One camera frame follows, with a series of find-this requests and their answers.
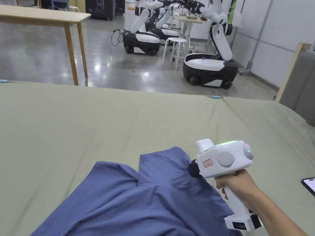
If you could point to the white wheeled robot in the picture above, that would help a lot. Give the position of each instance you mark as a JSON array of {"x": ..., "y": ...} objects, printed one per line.
[
  {"x": 214, "y": 59},
  {"x": 165, "y": 27},
  {"x": 141, "y": 36}
]

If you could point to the grey padded headboard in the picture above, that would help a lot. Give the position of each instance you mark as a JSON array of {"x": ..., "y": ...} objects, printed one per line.
[{"x": 299, "y": 86}]

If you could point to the person's right forearm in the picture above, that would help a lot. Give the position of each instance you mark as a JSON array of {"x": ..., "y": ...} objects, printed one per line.
[{"x": 278, "y": 213}]

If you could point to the black smartphone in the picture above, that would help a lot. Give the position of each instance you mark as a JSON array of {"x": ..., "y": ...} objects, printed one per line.
[{"x": 309, "y": 184}]

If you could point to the blue sheet clip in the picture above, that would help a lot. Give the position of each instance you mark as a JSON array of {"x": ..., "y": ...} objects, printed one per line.
[
  {"x": 5, "y": 81},
  {"x": 217, "y": 97}
]

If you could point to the black cabinet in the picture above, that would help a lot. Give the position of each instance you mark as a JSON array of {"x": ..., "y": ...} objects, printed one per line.
[{"x": 99, "y": 8}]

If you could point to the person's right hand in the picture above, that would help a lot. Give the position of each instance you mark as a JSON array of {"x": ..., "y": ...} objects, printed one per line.
[{"x": 235, "y": 185}]

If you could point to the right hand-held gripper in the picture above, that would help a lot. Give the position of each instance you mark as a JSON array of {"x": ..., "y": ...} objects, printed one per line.
[{"x": 222, "y": 158}]

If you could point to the blue garment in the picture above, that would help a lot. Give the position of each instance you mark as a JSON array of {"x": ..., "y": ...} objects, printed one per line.
[{"x": 137, "y": 196}]

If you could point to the white desk with wooden top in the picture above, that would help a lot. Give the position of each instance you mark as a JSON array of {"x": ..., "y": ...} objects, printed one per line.
[{"x": 190, "y": 27}]

